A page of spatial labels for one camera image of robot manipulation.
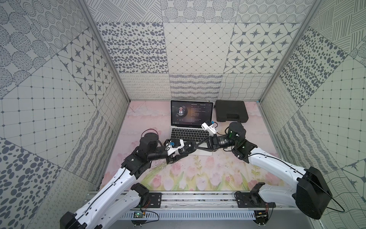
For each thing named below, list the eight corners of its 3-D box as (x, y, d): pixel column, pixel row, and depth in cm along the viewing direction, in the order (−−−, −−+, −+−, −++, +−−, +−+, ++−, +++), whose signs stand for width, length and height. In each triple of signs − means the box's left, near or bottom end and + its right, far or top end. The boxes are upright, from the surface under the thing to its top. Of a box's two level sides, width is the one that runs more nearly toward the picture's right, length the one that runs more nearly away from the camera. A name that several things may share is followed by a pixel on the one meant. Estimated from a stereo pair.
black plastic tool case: (217, 122, 108) (218, 118, 104) (214, 104, 121) (215, 99, 116) (247, 122, 108) (249, 118, 104) (241, 104, 121) (243, 100, 116)
